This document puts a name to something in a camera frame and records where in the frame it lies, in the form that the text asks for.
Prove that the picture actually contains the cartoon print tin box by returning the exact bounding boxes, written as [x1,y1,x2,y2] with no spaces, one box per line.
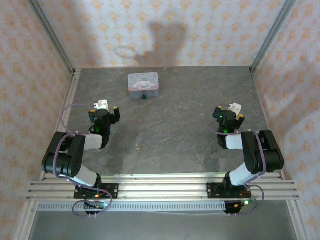
[127,71,161,100]

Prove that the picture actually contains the small circuit board green LED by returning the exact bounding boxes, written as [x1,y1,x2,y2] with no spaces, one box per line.
[84,199,111,211]
[234,196,258,209]

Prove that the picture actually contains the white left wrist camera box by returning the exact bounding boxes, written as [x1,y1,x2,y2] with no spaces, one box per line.
[94,99,110,113]

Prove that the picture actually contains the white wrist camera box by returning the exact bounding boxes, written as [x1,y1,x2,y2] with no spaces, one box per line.
[227,102,242,115]
[94,99,110,113]

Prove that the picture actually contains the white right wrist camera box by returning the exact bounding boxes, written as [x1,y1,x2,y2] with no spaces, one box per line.
[227,102,242,115]

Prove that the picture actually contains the aluminium side rail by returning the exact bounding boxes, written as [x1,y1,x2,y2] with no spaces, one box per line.
[249,69,287,173]
[39,69,82,181]

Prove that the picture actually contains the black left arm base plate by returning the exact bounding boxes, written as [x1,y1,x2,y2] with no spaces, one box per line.
[73,183,120,200]

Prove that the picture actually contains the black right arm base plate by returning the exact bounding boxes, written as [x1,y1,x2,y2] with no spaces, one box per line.
[206,181,252,200]

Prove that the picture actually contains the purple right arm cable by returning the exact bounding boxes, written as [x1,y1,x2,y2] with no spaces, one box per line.
[207,102,266,216]

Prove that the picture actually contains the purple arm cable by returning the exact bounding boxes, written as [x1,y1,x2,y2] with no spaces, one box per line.
[53,102,113,219]
[207,102,266,216]

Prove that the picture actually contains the aluminium front rail beam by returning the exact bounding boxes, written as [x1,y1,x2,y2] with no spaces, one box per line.
[26,172,301,201]

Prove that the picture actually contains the aluminium frame post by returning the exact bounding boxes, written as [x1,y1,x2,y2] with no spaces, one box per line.
[249,0,298,74]
[27,0,76,74]

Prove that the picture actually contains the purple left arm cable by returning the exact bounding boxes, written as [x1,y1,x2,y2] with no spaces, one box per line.
[53,102,113,219]

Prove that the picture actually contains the slotted grey cable duct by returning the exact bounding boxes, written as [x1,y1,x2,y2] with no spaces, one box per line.
[37,201,227,213]

